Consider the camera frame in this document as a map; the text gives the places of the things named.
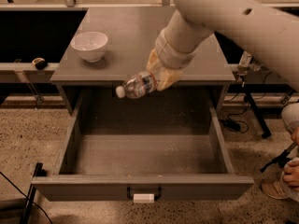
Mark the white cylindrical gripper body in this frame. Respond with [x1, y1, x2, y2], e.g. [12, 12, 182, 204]
[155, 29, 197, 69]

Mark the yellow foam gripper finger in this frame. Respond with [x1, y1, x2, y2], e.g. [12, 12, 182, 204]
[155, 67, 182, 91]
[147, 49, 162, 72]

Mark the clear plastic water bottle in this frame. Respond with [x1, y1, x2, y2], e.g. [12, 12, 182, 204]
[116, 71, 157, 99]

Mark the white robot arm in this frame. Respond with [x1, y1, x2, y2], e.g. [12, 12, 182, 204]
[147, 0, 299, 91]

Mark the grey cabinet with top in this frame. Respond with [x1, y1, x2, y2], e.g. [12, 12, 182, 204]
[51, 7, 235, 112]

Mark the open grey top drawer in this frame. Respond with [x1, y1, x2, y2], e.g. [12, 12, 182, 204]
[33, 88, 253, 201]

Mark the person's hand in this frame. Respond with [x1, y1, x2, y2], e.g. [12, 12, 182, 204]
[282, 160, 299, 191]

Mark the white ceramic bowl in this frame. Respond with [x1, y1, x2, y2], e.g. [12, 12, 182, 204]
[70, 32, 108, 63]

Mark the black tripod stand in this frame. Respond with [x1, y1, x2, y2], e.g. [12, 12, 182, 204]
[236, 73, 272, 139]

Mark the small black yellow object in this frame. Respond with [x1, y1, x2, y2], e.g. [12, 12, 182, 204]
[32, 58, 48, 70]

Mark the person's leg in white trousers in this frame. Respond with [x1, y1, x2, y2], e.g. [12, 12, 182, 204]
[280, 103, 299, 202]

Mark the black handheld tool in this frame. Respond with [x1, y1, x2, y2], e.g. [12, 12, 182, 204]
[260, 142, 297, 173]

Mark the black stand at left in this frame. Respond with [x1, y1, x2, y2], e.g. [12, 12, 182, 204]
[19, 162, 46, 224]

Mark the person's tan shoe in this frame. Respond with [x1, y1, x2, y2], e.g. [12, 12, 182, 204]
[261, 181, 288, 200]

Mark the black power adapter with cable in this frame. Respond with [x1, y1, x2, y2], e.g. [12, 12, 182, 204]
[219, 105, 249, 133]

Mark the black drawer handle white grip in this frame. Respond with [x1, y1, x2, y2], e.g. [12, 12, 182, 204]
[126, 188, 162, 203]

